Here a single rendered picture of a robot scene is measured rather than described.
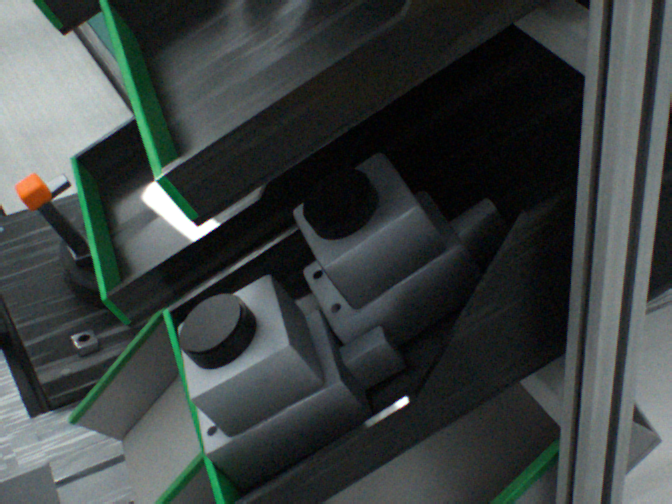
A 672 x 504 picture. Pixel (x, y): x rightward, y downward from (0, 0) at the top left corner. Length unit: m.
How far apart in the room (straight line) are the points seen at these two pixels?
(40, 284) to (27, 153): 0.29
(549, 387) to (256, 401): 0.12
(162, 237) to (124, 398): 0.19
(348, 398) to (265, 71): 0.14
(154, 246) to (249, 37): 0.21
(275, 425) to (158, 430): 0.31
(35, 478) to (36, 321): 0.15
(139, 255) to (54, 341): 0.32
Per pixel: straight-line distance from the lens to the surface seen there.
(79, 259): 0.97
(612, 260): 0.41
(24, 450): 0.89
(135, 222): 0.66
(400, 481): 0.63
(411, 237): 0.48
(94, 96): 1.34
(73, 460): 0.88
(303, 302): 0.56
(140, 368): 0.79
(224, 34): 0.46
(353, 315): 0.50
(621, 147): 0.39
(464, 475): 0.60
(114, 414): 0.81
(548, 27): 0.41
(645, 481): 0.96
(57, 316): 0.97
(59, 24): 0.51
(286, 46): 0.43
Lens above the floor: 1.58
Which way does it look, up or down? 38 degrees down
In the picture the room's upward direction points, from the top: 5 degrees counter-clockwise
